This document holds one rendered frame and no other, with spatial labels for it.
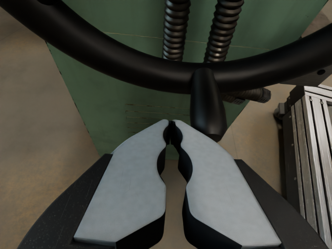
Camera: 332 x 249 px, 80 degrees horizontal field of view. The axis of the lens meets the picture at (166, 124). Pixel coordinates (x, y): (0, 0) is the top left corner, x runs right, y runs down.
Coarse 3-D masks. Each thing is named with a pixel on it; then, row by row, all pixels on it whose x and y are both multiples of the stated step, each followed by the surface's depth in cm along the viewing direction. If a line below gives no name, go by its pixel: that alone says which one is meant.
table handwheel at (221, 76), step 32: (0, 0) 11; (32, 0) 11; (64, 32) 13; (96, 32) 14; (320, 32) 14; (96, 64) 15; (128, 64) 15; (160, 64) 16; (192, 64) 17; (224, 64) 17; (256, 64) 16; (288, 64) 15; (320, 64) 15
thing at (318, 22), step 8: (320, 16) 38; (312, 24) 36; (320, 24) 36; (328, 24) 37; (304, 32) 35; (312, 32) 35; (320, 72) 36; (328, 72) 36; (296, 80) 38; (304, 80) 38; (312, 80) 38; (320, 80) 38
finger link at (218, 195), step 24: (192, 144) 10; (216, 144) 10; (192, 168) 9; (216, 168) 9; (192, 192) 7; (216, 192) 8; (240, 192) 8; (192, 216) 7; (216, 216) 7; (240, 216) 7; (264, 216) 7; (192, 240) 7; (216, 240) 6; (240, 240) 6; (264, 240) 6
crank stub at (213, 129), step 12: (204, 72) 15; (192, 84) 15; (204, 84) 14; (216, 84) 15; (192, 96) 14; (204, 96) 14; (216, 96) 14; (192, 108) 14; (204, 108) 13; (216, 108) 13; (192, 120) 13; (204, 120) 13; (216, 120) 12; (204, 132) 13; (216, 132) 13
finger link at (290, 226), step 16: (240, 160) 9; (256, 176) 8; (256, 192) 8; (272, 192) 8; (272, 208) 7; (288, 208) 7; (272, 224) 7; (288, 224) 7; (304, 224) 7; (288, 240) 6; (304, 240) 6; (320, 240) 6
